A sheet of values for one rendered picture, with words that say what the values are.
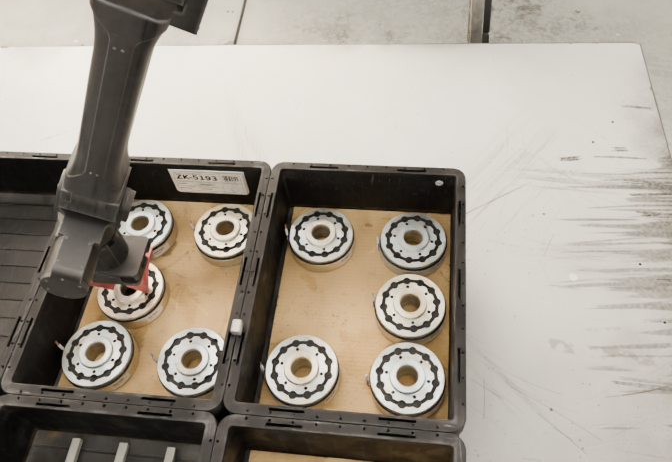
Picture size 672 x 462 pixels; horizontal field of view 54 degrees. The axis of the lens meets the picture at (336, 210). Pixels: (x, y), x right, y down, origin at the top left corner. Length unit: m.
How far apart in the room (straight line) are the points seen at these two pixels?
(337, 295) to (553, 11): 2.00
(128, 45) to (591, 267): 0.89
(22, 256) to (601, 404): 0.96
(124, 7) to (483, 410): 0.79
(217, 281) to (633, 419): 0.67
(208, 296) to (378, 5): 1.96
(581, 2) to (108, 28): 2.46
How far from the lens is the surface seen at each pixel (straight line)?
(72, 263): 0.84
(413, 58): 1.53
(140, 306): 1.04
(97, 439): 1.02
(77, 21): 3.08
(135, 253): 0.96
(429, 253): 1.01
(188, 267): 1.08
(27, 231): 1.24
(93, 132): 0.70
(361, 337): 0.98
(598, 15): 2.84
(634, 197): 1.34
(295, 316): 1.01
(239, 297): 0.92
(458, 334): 0.88
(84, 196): 0.81
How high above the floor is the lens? 1.73
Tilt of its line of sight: 55 degrees down
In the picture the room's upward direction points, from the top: 8 degrees counter-clockwise
